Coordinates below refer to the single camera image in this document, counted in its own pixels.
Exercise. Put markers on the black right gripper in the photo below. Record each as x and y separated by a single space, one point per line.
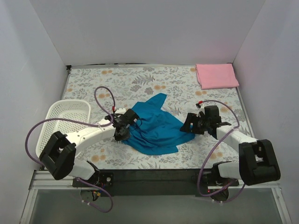
190 123

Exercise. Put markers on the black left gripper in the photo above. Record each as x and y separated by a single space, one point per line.
123 133

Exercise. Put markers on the teal blue t shirt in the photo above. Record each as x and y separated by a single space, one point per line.
156 132

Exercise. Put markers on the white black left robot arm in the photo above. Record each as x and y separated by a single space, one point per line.
60 154

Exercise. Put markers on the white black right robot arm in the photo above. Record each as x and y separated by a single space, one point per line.
257 161

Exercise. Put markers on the floral patterned table mat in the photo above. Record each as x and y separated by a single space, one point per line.
125 86

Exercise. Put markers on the white perforated plastic basket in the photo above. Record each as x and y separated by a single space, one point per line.
66 116

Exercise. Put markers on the folded pink t shirt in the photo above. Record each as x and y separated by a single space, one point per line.
216 76

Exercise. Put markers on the black front mounting rail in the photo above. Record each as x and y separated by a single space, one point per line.
148 182

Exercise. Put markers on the aluminium table frame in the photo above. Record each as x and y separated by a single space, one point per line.
57 202

